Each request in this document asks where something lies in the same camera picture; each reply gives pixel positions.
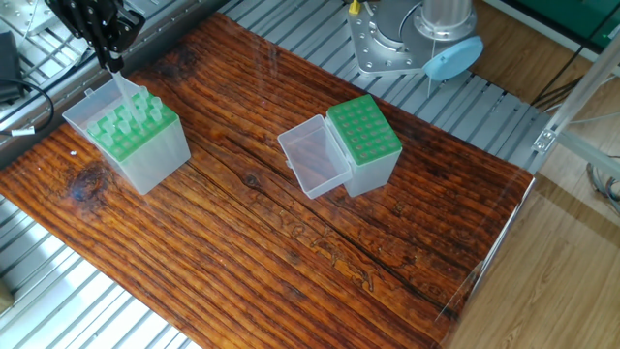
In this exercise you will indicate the yellow tag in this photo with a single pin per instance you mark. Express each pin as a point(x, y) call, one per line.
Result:
point(355, 6)

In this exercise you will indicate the aluminium frame corner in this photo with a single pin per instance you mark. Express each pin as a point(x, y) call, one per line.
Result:
point(572, 121)

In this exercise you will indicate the grey metal mount plate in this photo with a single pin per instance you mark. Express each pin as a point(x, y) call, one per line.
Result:
point(383, 48)

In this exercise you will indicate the glossy wooden board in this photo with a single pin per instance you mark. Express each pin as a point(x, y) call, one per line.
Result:
point(291, 271)

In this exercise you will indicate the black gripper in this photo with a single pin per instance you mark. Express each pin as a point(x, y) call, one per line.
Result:
point(92, 10)

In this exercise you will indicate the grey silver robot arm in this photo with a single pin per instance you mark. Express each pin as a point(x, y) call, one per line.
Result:
point(426, 34)

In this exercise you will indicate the translucent tip box green rack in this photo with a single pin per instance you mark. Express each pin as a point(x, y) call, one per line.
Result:
point(373, 155)
point(145, 160)

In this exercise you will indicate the clear hinged box lid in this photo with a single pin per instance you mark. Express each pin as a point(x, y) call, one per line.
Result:
point(92, 105)
point(312, 160)

